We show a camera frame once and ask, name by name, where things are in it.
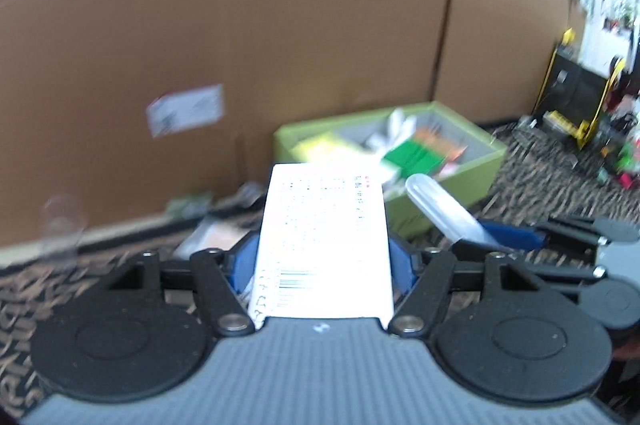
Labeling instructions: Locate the clear plastic tube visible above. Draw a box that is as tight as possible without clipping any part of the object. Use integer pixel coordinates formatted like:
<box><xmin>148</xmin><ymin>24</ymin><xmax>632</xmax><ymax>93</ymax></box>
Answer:
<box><xmin>404</xmin><ymin>173</ymin><xmax>490</xmax><ymax>247</ymax></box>

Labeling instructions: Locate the white crumpled plastic wrapper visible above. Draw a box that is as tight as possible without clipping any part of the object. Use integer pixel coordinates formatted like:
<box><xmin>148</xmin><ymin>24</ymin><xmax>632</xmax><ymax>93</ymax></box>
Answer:
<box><xmin>369</xmin><ymin>107</ymin><xmax>417</xmax><ymax>152</ymax></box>

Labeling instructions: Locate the large brown cardboard sheet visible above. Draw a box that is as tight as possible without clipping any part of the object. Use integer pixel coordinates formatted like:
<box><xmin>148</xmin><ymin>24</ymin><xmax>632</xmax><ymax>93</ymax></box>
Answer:
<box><xmin>0</xmin><ymin>0</ymin><xmax>589</xmax><ymax>252</ymax></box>

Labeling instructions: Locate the small dull green item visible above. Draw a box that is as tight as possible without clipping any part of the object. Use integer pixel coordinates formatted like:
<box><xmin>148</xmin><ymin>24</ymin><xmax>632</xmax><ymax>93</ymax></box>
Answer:
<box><xmin>166</xmin><ymin>194</ymin><xmax>212</xmax><ymax>219</ymax></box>

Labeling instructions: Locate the orange packet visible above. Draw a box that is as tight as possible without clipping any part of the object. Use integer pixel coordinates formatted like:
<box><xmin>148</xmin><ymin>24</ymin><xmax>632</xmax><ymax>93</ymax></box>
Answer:
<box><xmin>414</xmin><ymin>126</ymin><xmax>468</xmax><ymax>158</ymax></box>

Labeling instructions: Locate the light green storage box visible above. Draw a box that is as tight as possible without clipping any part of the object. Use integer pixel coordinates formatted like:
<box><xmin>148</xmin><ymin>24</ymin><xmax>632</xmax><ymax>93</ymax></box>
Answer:
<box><xmin>273</xmin><ymin>101</ymin><xmax>509</xmax><ymax>241</ymax></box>

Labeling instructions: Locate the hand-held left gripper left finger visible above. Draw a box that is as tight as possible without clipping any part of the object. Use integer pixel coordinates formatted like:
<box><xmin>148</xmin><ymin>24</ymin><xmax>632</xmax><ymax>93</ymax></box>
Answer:
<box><xmin>106</xmin><ymin>234</ymin><xmax>259</xmax><ymax>339</ymax></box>

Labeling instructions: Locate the white printed carton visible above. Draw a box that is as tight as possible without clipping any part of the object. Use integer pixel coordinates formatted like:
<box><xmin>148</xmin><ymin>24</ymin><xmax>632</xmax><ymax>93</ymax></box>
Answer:
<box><xmin>249</xmin><ymin>163</ymin><xmax>396</xmax><ymax>332</ymax></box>

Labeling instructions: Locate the clear plastic cup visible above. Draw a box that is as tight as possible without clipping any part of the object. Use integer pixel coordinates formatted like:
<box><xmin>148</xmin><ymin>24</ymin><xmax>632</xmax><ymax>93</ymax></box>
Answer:
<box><xmin>40</xmin><ymin>192</ymin><xmax>87</xmax><ymax>262</ymax></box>

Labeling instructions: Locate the brown patterned table cloth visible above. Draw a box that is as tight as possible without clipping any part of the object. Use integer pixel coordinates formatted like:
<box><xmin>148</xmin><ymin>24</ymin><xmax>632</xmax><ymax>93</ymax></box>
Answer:
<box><xmin>0</xmin><ymin>119</ymin><xmax>640</xmax><ymax>422</ymax></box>

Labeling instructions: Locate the clear plastic bag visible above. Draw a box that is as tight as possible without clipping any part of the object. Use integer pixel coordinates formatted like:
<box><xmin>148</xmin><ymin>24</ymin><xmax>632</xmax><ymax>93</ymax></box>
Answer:
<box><xmin>174</xmin><ymin>214</ymin><xmax>262</xmax><ymax>258</ymax></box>

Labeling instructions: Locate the black yellow framed machine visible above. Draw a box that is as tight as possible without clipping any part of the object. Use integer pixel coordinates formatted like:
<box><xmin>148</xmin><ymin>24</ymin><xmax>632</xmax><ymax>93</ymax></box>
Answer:
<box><xmin>531</xmin><ymin>27</ymin><xmax>628</xmax><ymax>150</ymax></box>

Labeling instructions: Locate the white shipping label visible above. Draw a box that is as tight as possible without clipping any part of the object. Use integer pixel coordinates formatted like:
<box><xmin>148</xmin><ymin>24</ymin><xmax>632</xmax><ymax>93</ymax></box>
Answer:
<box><xmin>146</xmin><ymin>84</ymin><xmax>226</xmax><ymax>139</ymax></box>

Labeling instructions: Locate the yellow green packet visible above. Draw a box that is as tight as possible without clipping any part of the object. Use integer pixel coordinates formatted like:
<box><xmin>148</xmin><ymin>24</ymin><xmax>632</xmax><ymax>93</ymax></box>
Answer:
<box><xmin>291</xmin><ymin>131</ymin><xmax>362</xmax><ymax>164</ymax></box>

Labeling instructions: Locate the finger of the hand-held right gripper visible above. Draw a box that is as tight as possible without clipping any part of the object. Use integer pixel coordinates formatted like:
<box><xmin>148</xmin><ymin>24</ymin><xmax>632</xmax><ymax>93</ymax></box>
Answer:
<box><xmin>476</xmin><ymin>214</ymin><xmax>612</xmax><ymax>253</ymax></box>
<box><xmin>450</xmin><ymin>238</ymin><xmax>609</xmax><ymax>297</ymax></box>

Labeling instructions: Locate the small green box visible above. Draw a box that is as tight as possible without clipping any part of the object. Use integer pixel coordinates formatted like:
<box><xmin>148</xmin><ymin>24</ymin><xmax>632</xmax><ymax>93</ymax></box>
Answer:
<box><xmin>381</xmin><ymin>139</ymin><xmax>447</xmax><ymax>180</ymax></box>

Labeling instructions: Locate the colourful background clutter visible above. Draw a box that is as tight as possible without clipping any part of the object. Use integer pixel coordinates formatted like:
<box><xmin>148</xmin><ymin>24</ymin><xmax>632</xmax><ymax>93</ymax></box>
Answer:
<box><xmin>597</xmin><ymin>55</ymin><xmax>640</xmax><ymax>193</ymax></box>

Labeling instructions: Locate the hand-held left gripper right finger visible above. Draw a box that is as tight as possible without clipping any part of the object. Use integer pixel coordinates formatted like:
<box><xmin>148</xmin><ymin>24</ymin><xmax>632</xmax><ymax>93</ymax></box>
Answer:
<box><xmin>387</xmin><ymin>236</ymin><xmax>552</xmax><ymax>337</ymax></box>

